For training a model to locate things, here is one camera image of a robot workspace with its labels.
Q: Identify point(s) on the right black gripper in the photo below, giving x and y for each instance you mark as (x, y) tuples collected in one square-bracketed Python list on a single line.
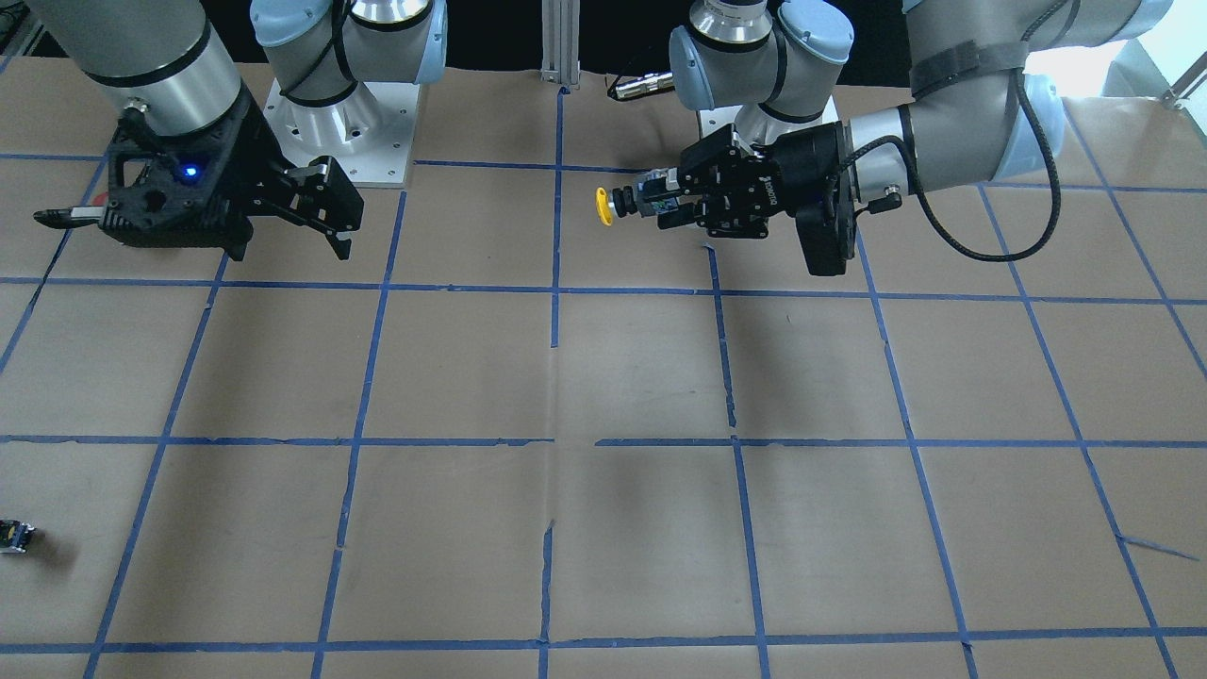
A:
[(253, 162)]

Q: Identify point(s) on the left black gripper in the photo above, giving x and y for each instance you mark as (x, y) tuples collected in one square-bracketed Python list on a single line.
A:
[(809, 158)]

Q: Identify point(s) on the yellow push button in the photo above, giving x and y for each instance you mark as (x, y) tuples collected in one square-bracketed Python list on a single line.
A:
[(657, 194)]

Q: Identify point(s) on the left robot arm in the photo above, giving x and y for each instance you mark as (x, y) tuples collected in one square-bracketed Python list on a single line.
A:
[(975, 115)]

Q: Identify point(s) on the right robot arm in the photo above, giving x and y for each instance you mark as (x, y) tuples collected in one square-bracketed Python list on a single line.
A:
[(167, 56)]

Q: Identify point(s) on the red push button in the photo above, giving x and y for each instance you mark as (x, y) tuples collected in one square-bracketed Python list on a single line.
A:
[(70, 217)]

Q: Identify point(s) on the green push button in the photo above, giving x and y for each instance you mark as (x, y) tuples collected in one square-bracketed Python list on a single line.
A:
[(16, 536)]

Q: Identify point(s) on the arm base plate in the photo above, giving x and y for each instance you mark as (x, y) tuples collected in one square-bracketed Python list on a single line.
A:
[(370, 133), (726, 118)]

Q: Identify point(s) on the aluminium frame post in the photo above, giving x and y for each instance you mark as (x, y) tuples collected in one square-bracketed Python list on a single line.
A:
[(559, 40)]

